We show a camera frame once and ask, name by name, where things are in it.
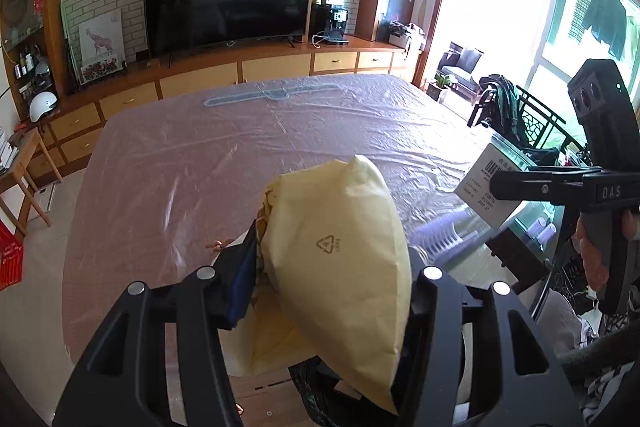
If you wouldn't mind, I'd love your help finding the white blue carton box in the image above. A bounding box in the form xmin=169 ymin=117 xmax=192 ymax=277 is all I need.
xmin=453 ymin=142 xmax=536 ymax=230

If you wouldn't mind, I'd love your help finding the yellow paper bag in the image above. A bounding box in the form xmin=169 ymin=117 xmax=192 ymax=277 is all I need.
xmin=250 ymin=155 xmax=411 ymax=412

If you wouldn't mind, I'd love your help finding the black trash bin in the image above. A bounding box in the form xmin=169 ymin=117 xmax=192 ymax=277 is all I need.
xmin=288 ymin=357 xmax=399 ymax=427

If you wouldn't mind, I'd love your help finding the person right hand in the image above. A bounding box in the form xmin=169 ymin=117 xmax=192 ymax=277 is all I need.
xmin=573 ymin=210 xmax=639 ymax=314

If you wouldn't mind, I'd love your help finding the black chair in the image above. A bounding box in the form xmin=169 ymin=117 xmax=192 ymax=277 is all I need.
xmin=468 ymin=75 xmax=591 ymax=167

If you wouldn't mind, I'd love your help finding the barcode label sheet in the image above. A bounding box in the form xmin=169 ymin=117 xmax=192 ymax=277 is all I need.
xmin=409 ymin=208 xmax=491 ymax=263

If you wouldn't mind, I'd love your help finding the potted plant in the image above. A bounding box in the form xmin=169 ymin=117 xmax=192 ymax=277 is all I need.
xmin=426 ymin=72 xmax=451 ymax=103

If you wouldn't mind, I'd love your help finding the wooden block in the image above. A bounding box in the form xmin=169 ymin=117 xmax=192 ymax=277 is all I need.
xmin=230 ymin=369 xmax=312 ymax=426

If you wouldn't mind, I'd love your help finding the red crate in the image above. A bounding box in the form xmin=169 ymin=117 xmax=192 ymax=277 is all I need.
xmin=0 ymin=222 xmax=24 ymax=291

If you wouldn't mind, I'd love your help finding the small wooden side table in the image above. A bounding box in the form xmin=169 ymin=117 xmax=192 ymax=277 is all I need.
xmin=1 ymin=124 xmax=62 ymax=225

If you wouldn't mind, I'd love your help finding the stack of books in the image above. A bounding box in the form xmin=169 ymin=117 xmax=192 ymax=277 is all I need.
xmin=0 ymin=130 xmax=17 ymax=172

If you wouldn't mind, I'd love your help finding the wooden tv cabinet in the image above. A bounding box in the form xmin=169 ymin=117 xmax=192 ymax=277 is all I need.
xmin=28 ymin=36 xmax=420 ymax=183

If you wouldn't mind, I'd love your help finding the black coffee machine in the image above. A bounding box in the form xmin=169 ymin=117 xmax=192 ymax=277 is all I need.
xmin=309 ymin=3 xmax=348 ymax=46

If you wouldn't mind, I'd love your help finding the white helmet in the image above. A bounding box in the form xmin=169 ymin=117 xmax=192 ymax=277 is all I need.
xmin=29 ymin=91 xmax=58 ymax=124

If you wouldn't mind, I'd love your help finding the horse picture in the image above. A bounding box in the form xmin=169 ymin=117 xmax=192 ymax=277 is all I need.
xmin=78 ymin=9 xmax=126 ymax=83

